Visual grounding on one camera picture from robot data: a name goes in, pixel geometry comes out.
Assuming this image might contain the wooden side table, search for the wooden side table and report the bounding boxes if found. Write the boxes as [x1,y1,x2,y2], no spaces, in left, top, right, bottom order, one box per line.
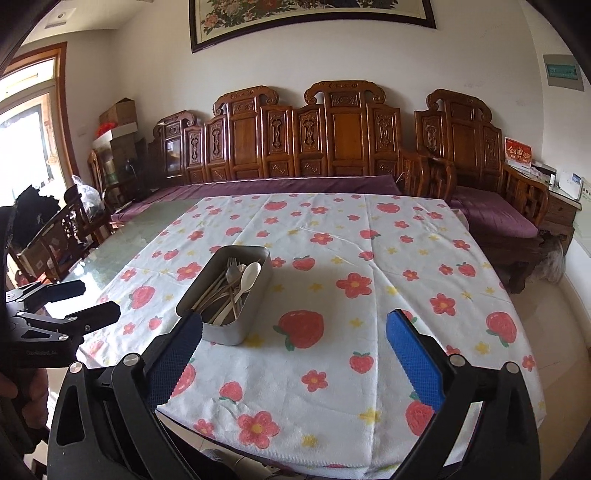
[539,188,582,253]

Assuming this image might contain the stacked cardboard boxes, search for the stacked cardboard boxes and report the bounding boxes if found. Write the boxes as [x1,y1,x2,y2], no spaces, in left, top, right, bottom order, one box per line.
[92,98,140,186]

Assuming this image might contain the carved wooden armchair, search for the carved wooden armchair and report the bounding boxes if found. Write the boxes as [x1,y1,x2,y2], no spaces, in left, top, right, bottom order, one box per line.
[414,88,549,294]

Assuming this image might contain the grey metal spoon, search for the grey metal spoon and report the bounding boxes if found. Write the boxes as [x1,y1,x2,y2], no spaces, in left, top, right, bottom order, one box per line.
[198,257,238,313]

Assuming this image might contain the carved wooden sofa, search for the carved wooden sofa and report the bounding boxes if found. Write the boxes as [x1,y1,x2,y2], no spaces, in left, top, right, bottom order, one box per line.
[148,80,402,186]

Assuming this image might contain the silver metal fork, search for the silver metal fork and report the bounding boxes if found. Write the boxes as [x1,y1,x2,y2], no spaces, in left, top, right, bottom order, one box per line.
[192,257,242,311]

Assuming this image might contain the framed peacock painting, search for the framed peacock painting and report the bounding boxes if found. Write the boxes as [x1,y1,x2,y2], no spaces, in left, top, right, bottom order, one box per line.
[188,0,437,53]

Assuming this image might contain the person left hand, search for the person left hand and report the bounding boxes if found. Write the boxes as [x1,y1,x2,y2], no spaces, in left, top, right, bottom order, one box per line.
[0,368,49,429]

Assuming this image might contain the beige plastic fork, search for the beige plastic fork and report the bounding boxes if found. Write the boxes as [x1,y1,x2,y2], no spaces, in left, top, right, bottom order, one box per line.
[209,264,246,325]

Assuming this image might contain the purple armchair cushion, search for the purple armchair cushion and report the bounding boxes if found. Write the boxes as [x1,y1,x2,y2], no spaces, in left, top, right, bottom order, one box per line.
[449,186,538,239]

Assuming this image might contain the plastic bag on floor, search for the plastic bag on floor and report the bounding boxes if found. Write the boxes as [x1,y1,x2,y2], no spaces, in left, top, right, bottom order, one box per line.
[536,239,565,284]

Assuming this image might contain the grey metal tray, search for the grey metal tray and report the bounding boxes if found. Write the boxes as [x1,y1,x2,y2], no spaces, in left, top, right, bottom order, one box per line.
[176,245,271,346]

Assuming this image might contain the strawberry flower tablecloth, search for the strawberry flower tablecloth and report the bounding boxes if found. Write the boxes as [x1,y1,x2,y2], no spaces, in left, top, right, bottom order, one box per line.
[79,193,546,479]

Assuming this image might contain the white device on table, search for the white device on table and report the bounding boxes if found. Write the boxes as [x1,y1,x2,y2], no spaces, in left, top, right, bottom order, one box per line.
[557,170,584,200]

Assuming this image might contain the red greeting card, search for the red greeting card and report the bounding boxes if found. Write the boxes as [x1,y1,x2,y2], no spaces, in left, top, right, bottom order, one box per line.
[504,137,533,169]

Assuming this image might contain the white wall electrical box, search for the white wall electrical box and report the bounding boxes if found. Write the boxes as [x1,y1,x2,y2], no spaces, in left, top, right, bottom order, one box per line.
[572,186,591,257]

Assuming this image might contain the grey wall panel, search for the grey wall panel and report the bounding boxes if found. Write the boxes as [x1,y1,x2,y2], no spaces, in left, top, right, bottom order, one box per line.
[543,54,584,91]

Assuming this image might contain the large white plastic spoon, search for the large white plastic spoon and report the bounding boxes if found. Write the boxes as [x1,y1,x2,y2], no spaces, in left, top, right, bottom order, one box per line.
[222,262,262,320]

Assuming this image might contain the dark wooden chair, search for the dark wooden chair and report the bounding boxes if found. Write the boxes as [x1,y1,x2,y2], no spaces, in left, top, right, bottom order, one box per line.
[8,184,112,282]

